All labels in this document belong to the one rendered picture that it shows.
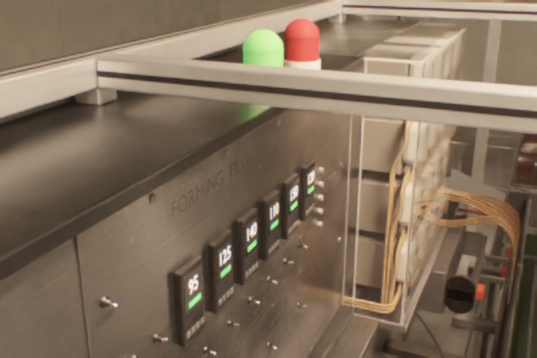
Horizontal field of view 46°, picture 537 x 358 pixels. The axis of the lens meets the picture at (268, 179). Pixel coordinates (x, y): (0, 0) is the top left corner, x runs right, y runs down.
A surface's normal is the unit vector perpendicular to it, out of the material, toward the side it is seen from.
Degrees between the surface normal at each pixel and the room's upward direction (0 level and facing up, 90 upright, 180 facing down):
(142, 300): 90
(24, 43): 90
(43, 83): 90
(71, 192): 0
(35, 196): 0
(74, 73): 90
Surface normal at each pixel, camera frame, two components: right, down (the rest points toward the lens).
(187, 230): 0.91, 0.14
